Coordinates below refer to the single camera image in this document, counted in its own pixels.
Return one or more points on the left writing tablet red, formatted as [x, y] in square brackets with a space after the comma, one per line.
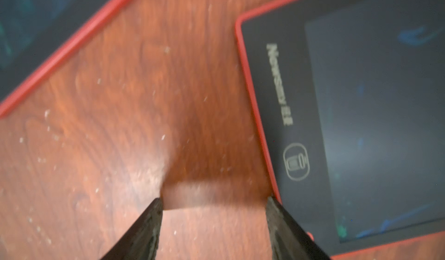
[36, 35]

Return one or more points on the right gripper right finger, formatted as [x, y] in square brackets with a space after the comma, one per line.
[288, 240]

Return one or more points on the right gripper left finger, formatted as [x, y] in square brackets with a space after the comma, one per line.
[141, 241]

